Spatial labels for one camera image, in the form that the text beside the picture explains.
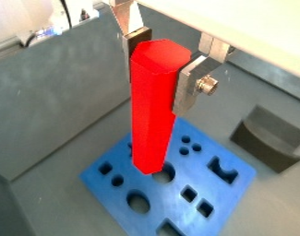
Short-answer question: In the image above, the grey aluminium frame rail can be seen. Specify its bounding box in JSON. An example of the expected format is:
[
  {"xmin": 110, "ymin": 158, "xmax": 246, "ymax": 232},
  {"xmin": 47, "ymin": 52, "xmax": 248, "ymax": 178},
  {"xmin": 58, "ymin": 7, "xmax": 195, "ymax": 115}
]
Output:
[{"xmin": 0, "ymin": 36, "xmax": 22, "ymax": 53}]

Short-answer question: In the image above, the blue shape-sorting board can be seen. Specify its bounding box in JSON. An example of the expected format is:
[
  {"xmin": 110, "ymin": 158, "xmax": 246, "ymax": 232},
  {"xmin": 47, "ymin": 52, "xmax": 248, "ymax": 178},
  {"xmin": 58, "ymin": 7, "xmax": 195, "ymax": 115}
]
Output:
[{"xmin": 80, "ymin": 118, "xmax": 256, "ymax": 236}]

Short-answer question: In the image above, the red hexagonal peg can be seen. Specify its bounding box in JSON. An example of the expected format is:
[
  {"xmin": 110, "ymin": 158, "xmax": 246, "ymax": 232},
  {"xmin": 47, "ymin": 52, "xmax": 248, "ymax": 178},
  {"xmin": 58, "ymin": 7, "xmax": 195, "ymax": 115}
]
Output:
[{"xmin": 130, "ymin": 39, "xmax": 190, "ymax": 174}]

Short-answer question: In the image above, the dark grey curved block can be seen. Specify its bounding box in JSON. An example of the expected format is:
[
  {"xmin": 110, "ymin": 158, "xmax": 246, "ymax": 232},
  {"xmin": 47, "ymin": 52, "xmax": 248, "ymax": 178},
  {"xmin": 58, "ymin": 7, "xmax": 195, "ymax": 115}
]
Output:
[{"xmin": 229, "ymin": 106, "xmax": 300, "ymax": 173}]

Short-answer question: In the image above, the black cable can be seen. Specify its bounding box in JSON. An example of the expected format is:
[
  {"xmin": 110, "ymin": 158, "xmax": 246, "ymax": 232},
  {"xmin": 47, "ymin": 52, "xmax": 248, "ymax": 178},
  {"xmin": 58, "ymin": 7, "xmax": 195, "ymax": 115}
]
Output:
[{"xmin": 23, "ymin": 0, "xmax": 74, "ymax": 48}]

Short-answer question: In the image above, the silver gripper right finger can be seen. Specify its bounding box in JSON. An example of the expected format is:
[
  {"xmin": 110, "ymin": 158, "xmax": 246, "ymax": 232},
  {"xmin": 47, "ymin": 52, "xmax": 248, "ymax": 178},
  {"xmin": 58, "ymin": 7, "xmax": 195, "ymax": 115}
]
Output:
[{"xmin": 173, "ymin": 32, "xmax": 233, "ymax": 116}]

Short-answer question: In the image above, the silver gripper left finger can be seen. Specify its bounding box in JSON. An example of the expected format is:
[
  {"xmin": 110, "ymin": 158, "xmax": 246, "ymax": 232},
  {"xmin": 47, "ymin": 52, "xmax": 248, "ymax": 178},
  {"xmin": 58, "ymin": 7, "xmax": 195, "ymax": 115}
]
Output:
[{"xmin": 109, "ymin": 0, "xmax": 151, "ymax": 79}]

